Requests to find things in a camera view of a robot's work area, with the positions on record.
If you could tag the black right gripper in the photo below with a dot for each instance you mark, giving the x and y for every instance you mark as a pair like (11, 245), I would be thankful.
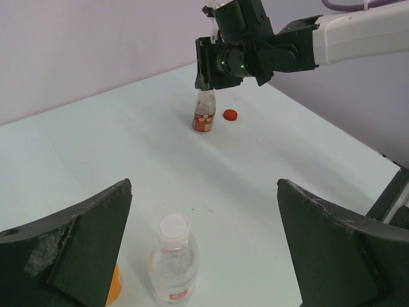
(222, 63)

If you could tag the orange juice bottle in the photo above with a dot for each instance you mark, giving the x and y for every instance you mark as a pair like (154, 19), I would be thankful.
(115, 287)

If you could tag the red label clear bottle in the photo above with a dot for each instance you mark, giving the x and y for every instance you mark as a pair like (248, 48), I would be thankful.
(204, 112)

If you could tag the clear water bottle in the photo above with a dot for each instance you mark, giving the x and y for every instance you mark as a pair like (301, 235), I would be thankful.
(174, 261)

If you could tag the red bottle cap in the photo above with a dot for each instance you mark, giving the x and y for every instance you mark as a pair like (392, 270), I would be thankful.
(230, 115)

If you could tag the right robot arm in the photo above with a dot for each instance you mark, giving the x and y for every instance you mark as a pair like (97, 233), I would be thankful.
(368, 29)

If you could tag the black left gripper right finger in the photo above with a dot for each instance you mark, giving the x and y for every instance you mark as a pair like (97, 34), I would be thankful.
(340, 257)

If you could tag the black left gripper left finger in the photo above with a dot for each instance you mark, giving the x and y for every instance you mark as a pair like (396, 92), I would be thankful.
(66, 258)

